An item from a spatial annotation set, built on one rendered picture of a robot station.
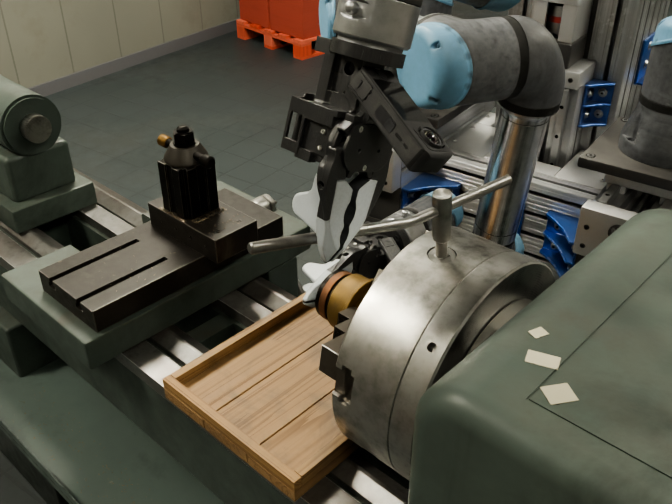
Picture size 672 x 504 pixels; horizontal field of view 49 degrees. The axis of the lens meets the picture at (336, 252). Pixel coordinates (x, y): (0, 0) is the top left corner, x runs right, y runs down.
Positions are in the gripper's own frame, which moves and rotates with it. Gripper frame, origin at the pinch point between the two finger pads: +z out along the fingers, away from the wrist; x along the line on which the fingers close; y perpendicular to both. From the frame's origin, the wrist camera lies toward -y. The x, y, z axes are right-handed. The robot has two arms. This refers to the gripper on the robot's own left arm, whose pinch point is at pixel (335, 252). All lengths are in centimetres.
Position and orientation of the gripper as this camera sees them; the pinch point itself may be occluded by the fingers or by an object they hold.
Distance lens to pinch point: 73.2
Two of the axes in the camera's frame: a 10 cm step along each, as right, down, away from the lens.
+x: -6.4, 0.9, -7.6
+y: -7.3, -3.7, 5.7
